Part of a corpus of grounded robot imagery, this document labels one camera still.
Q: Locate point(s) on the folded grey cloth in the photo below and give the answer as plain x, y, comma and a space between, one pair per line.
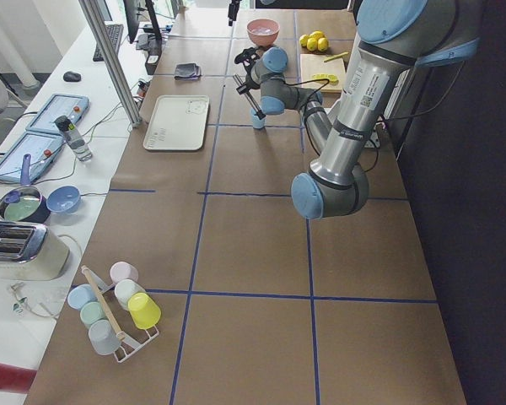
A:
187, 71

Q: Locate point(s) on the light blue plastic cup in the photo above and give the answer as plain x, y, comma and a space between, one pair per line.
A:
258, 118

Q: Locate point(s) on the computer mouse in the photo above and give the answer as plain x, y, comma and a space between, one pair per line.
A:
71, 77

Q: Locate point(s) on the yellow cup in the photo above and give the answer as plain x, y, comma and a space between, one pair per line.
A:
144, 311

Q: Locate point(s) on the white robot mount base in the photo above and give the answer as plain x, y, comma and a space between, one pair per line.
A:
375, 139

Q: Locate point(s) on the blue saucepan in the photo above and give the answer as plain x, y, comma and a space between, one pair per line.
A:
24, 203

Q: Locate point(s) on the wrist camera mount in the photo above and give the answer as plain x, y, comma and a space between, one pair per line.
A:
247, 57

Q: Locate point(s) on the cream bear serving tray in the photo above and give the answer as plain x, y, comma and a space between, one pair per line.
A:
178, 123

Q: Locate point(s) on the teach pendant far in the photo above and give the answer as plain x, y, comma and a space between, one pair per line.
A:
70, 105

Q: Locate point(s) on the light blue rack cup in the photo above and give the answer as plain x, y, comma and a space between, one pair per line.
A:
80, 296

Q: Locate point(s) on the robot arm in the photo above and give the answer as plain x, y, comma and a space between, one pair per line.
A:
392, 36

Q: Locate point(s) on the blue bowl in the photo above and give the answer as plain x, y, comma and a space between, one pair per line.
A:
65, 199

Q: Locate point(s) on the pale pink cup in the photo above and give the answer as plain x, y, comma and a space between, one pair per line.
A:
123, 270

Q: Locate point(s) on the pile of ice cubes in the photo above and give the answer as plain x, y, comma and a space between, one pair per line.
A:
262, 30

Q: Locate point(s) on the steel muddler rod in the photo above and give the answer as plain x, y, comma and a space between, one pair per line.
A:
249, 97

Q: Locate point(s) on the mint green rack cup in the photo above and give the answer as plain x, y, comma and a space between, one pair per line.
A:
91, 313

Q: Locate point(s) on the silver toaster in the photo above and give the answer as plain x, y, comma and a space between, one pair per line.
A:
30, 252

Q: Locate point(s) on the clear water bottle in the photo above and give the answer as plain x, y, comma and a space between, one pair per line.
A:
73, 138

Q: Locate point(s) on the teach pendant near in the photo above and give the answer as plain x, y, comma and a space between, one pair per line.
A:
43, 149

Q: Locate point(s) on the pink bowl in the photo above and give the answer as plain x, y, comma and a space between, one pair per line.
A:
263, 40

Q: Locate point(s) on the teach pendant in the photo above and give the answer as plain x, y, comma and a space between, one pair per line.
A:
43, 149
70, 105

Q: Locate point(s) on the red bottle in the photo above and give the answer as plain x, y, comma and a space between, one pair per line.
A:
14, 379

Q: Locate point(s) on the aluminium frame post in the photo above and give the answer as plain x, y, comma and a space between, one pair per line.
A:
96, 23

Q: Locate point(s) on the bamboo cutting board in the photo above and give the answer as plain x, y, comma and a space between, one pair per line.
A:
311, 64

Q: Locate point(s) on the grey rack cup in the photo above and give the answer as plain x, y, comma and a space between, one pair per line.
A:
103, 338

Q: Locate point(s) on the lemon slice stack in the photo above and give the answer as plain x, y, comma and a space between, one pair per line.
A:
328, 77

